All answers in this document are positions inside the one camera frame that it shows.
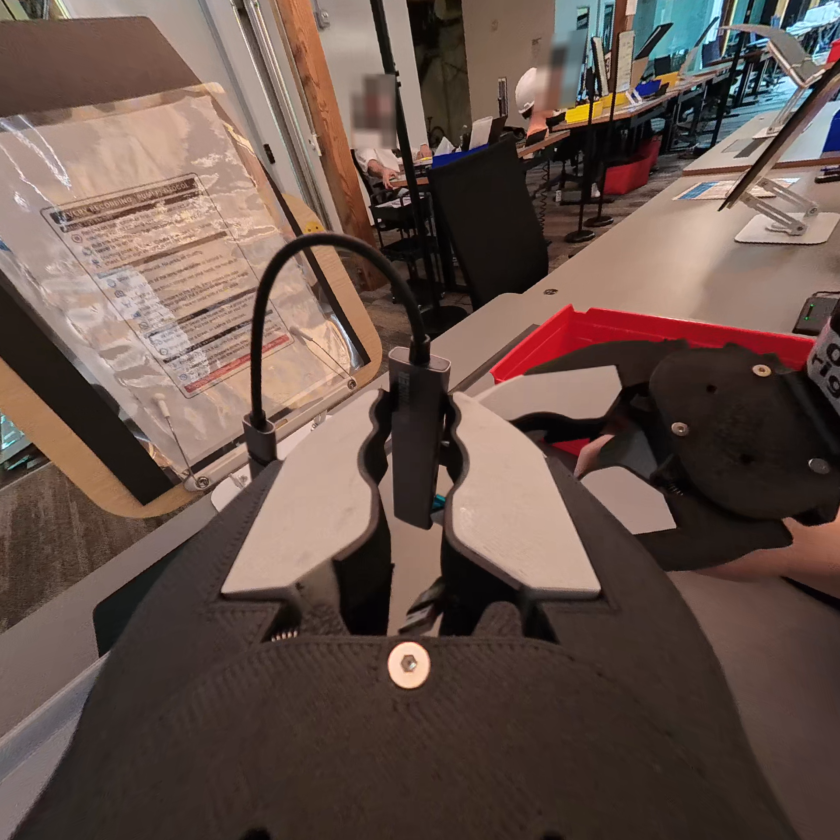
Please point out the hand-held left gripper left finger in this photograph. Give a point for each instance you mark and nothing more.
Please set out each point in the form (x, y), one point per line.
(308, 518)

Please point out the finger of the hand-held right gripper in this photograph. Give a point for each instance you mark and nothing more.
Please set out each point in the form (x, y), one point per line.
(558, 394)
(640, 505)

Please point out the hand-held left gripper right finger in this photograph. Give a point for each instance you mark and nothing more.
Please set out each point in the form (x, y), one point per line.
(518, 518)

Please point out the red plastic bin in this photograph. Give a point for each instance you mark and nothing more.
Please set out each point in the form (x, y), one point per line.
(623, 328)

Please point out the person's right hand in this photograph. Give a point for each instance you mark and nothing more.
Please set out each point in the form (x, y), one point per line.
(594, 456)

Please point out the black charger green light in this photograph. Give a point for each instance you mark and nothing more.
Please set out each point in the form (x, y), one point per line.
(810, 315)

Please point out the black office chair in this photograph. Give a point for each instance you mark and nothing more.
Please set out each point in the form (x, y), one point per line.
(489, 216)

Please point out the dark green desk mat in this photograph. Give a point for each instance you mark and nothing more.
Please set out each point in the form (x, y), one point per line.
(124, 617)

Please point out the tilted board on stand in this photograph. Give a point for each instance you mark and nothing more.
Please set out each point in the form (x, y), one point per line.
(781, 220)

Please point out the red storage crate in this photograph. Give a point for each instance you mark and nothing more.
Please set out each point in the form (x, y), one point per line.
(630, 167)

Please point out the blue white paper sheet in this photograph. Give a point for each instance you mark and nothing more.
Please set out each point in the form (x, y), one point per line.
(705, 190)

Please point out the black pole stand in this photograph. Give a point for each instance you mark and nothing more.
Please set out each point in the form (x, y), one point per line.
(400, 131)

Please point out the wooden-edged sign stand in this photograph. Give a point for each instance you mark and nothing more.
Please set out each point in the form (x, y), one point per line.
(131, 262)

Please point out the long wooden workbench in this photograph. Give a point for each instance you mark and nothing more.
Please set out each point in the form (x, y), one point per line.
(656, 98)

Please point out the wooden support post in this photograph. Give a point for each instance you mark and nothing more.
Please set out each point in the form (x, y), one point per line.
(315, 98)

